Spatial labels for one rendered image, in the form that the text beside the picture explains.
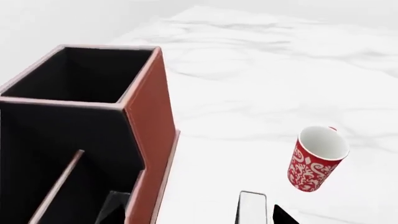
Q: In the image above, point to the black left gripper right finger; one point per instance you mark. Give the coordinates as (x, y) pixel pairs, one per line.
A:
(283, 215)

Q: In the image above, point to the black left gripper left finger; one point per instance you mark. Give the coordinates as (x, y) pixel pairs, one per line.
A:
(112, 210)

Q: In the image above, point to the white book with dark cover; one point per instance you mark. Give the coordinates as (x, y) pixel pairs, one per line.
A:
(251, 207)

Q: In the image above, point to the brown leather desk caddy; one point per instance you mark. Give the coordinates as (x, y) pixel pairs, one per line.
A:
(93, 130)

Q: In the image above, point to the red white patterned mug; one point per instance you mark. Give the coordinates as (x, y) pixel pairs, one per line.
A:
(315, 161)

